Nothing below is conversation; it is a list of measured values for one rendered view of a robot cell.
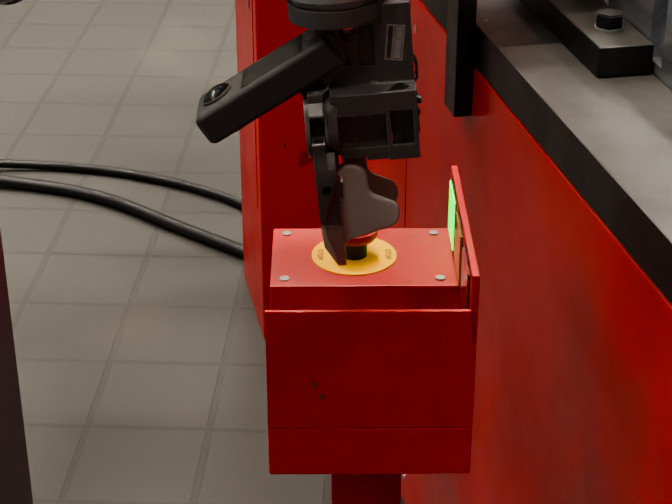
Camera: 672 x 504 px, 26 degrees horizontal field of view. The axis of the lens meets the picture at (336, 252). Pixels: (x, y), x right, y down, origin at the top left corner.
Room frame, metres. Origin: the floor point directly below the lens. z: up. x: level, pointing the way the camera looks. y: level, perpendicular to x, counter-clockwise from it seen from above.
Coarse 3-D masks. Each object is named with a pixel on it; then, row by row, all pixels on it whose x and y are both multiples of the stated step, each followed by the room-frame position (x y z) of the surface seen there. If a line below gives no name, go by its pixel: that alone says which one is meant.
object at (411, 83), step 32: (288, 0) 0.99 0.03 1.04; (384, 0) 0.98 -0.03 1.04; (320, 32) 0.98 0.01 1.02; (352, 32) 1.00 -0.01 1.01; (384, 32) 0.97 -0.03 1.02; (352, 64) 0.98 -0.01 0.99; (384, 64) 0.97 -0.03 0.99; (416, 64) 1.00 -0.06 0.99; (320, 96) 0.96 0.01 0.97; (352, 96) 0.96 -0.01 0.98; (384, 96) 0.96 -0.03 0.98; (416, 96) 0.96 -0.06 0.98; (352, 128) 0.97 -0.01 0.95; (384, 128) 0.97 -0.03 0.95; (416, 128) 0.96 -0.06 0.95
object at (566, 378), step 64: (448, 128) 1.50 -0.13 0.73; (512, 128) 1.29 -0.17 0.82; (448, 192) 1.49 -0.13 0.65; (512, 192) 1.27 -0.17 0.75; (576, 192) 1.12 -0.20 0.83; (512, 256) 1.26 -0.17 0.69; (576, 256) 1.10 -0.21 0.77; (512, 320) 1.25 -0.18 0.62; (576, 320) 1.09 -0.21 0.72; (640, 320) 0.97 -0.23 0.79; (512, 384) 1.24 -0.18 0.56; (576, 384) 1.08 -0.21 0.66; (640, 384) 0.95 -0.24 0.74; (512, 448) 1.23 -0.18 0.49; (576, 448) 1.06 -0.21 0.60; (640, 448) 0.94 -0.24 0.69
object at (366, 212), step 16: (352, 176) 0.97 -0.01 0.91; (352, 192) 0.97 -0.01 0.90; (368, 192) 0.97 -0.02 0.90; (352, 208) 0.97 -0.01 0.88; (368, 208) 0.97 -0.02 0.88; (384, 208) 0.97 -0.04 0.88; (352, 224) 0.97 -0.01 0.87; (368, 224) 0.97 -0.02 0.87; (384, 224) 0.97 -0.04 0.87; (336, 240) 0.97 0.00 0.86; (336, 256) 0.98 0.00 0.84
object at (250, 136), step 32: (256, 0) 2.25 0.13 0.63; (256, 32) 2.25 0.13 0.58; (288, 32) 2.26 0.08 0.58; (256, 128) 2.27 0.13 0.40; (288, 128) 2.26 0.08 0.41; (256, 160) 2.28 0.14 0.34; (288, 160) 2.26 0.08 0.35; (256, 192) 2.28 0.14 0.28; (288, 192) 2.26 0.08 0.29; (256, 224) 2.30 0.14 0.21; (288, 224) 2.26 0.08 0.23; (256, 256) 2.31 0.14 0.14; (256, 288) 2.32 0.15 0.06
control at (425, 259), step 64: (448, 256) 1.09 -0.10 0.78; (320, 320) 0.94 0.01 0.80; (384, 320) 0.94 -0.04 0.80; (448, 320) 0.94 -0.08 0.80; (320, 384) 0.94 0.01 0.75; (384, 384) 0.94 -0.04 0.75; (448, 384) 0.94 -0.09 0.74; (320, 448) 0.94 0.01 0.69; (384, 448) 0.94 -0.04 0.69; (448, 448) 0.94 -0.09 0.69
